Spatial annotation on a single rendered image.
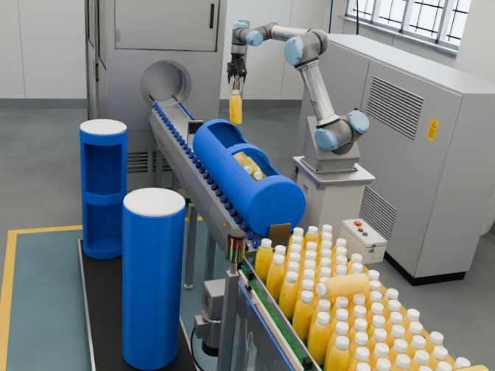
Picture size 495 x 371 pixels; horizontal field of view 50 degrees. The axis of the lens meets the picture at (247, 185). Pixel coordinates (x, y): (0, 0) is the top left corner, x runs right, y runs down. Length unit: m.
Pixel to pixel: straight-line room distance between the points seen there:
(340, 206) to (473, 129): 1.33
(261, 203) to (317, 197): 0.44
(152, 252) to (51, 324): 1.17
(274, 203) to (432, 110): 1.74
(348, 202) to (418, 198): 1.24
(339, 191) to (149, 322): 1.12
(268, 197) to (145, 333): 0.93
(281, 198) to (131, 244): 0.71
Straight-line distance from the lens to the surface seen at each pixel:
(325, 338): 1.79
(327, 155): 2.65
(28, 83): 7.19
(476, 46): 4.95
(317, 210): 2.68
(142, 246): 2.44
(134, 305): 2.64
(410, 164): 3.95
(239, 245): 1.78
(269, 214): 2.34
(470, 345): 3.75
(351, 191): 2.71
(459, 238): 4.12
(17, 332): 3.42
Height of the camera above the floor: 2.14
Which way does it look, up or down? 24 degrees down
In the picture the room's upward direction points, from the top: 6 degrees clockwise
